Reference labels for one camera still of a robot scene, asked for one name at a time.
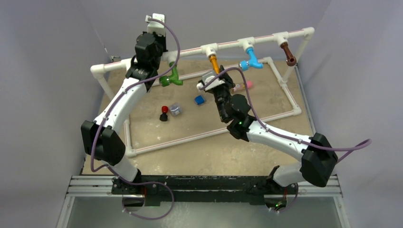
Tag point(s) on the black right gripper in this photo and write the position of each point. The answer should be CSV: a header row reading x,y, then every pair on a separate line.
x,y
227,80

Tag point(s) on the orange water faucet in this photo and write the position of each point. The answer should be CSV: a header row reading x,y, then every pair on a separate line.
x,y
214,63

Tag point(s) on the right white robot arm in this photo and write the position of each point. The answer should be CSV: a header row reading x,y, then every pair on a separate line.
x,y
316,160

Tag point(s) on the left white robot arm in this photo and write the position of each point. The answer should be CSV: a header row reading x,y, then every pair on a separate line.
x,y
100,136

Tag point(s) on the blue water faucet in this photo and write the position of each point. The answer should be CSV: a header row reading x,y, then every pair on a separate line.
x,y
253,62

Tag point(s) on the green water faucet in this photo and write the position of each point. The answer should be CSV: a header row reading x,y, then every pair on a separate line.
x,y
173,78

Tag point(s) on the brown water faucet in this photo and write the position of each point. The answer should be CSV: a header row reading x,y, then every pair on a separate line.
x,y
291,60

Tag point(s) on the pink capped small bottle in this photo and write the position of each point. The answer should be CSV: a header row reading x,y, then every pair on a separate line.
x,y
241,86

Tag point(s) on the blue cube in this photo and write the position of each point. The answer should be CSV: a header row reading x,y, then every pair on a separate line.
x,y
199,100

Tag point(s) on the clear plastic small box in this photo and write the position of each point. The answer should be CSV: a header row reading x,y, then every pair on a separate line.
x,y
175,109

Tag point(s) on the red black knob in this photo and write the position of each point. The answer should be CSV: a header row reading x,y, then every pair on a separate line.
x,y
164,116

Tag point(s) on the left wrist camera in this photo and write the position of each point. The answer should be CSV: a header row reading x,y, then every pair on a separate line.
x,y
155,27

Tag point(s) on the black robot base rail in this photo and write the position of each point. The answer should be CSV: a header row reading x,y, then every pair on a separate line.
x,y
254,190

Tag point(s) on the aluminium extrusion frame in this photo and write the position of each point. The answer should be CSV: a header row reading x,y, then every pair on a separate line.
x,y
83,186

